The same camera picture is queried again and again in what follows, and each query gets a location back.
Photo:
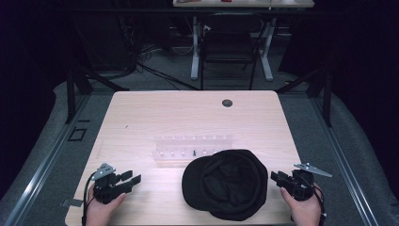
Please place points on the person's right hand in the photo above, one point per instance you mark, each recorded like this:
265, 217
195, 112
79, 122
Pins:
302, 210

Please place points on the metal floor rail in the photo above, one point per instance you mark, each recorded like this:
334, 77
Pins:
342, 163
40, 169

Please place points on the white-legged desk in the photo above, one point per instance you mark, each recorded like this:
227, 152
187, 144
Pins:
244, 3

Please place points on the black table grommet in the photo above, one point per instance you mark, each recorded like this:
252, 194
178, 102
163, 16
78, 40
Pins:
227, 103

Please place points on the grey tape strip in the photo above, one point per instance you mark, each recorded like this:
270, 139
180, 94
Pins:
71, 202

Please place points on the black cap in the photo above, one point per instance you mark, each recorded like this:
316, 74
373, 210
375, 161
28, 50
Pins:
226, 185

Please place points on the clear acrylic rack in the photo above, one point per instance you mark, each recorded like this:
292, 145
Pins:
191, 147

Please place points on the black chair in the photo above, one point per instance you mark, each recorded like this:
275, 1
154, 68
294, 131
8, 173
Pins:
227, 47

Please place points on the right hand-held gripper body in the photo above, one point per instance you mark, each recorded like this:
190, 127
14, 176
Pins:
298, 185

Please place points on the black stand legs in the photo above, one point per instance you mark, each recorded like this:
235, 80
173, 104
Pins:
71, 94
326, 94

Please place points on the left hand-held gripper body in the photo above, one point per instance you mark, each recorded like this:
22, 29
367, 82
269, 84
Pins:
105, 188

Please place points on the black tape square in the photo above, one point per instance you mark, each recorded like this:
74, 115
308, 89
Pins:
77, 134

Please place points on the person's left hand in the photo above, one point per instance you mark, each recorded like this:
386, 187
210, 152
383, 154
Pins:
100, 212

